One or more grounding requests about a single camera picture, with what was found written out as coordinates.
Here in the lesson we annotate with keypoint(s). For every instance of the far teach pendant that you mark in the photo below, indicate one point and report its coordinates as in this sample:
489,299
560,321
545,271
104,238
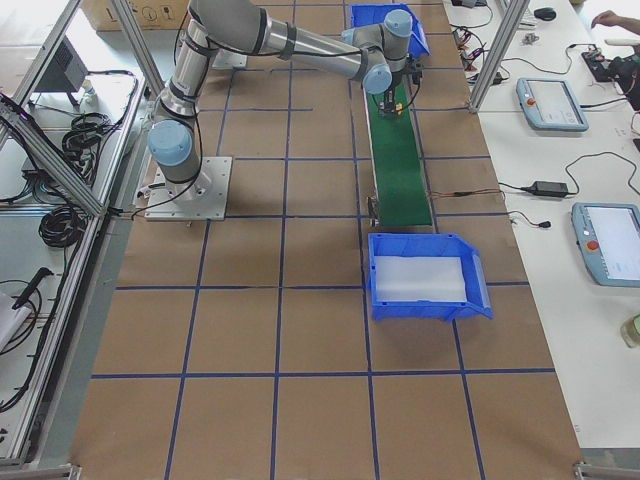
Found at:
550,105

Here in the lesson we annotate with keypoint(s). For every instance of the right blue plastic bin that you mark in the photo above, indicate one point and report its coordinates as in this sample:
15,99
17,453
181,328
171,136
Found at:
430,245

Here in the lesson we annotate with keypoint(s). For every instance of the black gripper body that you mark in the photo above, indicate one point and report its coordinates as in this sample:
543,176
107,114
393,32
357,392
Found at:
388,96

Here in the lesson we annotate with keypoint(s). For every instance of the aluminium frame post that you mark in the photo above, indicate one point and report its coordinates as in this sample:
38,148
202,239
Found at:
497,51

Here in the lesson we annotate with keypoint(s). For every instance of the teach pendant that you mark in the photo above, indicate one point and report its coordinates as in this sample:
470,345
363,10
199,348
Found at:
550,105
607,236

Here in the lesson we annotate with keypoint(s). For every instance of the white foam pad right bin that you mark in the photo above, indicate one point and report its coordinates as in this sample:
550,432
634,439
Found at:
412,279

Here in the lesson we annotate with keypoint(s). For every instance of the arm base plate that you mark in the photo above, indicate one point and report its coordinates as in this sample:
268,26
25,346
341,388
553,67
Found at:
206,199
226,60

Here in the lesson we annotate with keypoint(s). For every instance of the blue plastic bin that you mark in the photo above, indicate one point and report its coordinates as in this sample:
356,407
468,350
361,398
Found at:
398,17
430,245

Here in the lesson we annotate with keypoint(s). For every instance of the cardboard box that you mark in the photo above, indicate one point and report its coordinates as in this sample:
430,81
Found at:
150,14

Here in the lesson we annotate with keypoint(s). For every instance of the left blue plastic bin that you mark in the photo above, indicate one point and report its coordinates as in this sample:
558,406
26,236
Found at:
398,17

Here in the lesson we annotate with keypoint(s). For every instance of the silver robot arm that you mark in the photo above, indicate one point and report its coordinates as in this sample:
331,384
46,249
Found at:
377,56

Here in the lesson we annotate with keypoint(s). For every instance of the near teach pendant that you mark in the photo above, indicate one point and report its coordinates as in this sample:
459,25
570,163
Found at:
607,236

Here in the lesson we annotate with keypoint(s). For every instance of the black power brick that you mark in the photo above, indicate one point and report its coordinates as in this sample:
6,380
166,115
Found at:
548,189

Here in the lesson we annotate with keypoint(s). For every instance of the green conveyor belt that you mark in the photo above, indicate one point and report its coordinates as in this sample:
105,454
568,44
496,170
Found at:
400,197

